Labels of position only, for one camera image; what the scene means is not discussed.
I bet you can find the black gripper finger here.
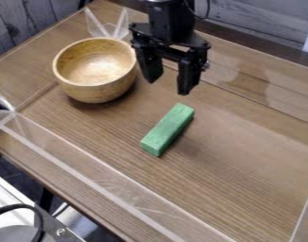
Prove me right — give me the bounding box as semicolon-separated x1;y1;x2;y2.
131;43;162;83
177;58;201;95

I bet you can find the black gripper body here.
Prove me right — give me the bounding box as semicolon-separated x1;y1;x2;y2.
129;0;210;71

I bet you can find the green rectangular block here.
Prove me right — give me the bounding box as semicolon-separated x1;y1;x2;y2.
139;103;194;157

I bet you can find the brown wooden bowl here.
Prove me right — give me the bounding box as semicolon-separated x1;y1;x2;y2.
51;38;135;103

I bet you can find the grey round base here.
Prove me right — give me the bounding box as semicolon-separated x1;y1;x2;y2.
0;224;57;242

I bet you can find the clear acrylic barrier wall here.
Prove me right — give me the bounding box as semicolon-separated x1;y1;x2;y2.
0;12;308;242

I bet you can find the grey metal bracket with screw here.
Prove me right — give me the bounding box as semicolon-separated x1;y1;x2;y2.
35;206;85;242

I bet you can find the black cable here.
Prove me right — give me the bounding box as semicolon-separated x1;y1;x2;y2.
0;202;45;242

